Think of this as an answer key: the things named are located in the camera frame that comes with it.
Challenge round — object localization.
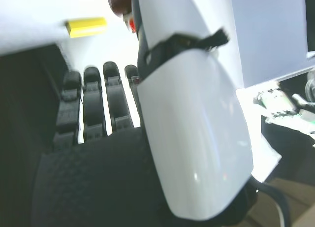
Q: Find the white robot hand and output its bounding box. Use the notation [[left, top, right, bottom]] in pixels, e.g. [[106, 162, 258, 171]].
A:
[[31, 0, 259, 227]]

